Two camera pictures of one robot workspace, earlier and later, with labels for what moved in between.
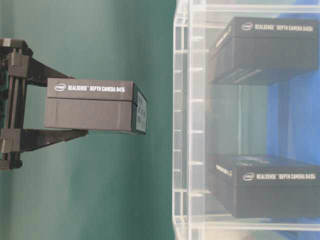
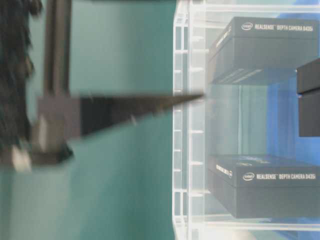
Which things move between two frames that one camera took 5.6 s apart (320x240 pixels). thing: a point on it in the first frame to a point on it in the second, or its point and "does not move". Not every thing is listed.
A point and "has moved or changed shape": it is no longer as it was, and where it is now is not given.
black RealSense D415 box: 95,104 has moved or changed shape
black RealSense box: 247,46 does not move
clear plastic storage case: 280,117 does not move
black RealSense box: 250,186 does not move
